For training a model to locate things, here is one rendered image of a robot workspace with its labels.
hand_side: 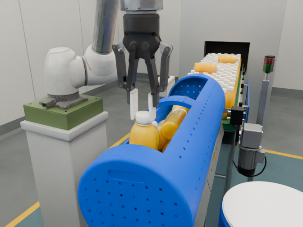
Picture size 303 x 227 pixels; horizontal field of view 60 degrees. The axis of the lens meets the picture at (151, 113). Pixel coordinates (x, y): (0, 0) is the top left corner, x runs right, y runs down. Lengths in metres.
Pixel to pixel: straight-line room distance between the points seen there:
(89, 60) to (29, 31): 2.80
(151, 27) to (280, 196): 0.58
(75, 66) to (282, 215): 1.04
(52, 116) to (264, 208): 0.98
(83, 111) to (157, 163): 0.84
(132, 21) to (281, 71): 5.19
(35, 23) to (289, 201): 3.83
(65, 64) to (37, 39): 2.87
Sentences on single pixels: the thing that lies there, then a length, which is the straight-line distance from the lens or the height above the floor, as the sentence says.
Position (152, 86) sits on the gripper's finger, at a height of 1.37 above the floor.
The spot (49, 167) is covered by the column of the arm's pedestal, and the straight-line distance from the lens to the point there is 1.49.
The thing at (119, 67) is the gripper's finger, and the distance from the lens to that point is 0.60.
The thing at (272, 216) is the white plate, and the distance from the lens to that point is 0.77.
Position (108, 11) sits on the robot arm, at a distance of 1.21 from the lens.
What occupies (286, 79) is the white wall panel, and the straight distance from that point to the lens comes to 5.67.
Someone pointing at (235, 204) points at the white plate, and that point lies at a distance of 0.78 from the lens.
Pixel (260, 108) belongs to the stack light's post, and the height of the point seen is 0.91.
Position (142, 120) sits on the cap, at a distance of 0.61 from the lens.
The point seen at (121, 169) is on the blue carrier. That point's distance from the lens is 0.58.
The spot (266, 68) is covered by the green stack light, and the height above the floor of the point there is 1.18.
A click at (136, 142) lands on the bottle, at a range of 0.62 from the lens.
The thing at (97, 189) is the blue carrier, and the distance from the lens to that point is 0.64.
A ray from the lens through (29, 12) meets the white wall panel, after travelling 4.12.
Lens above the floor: 1.52
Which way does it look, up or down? 21 degrees down
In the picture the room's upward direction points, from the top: straight up
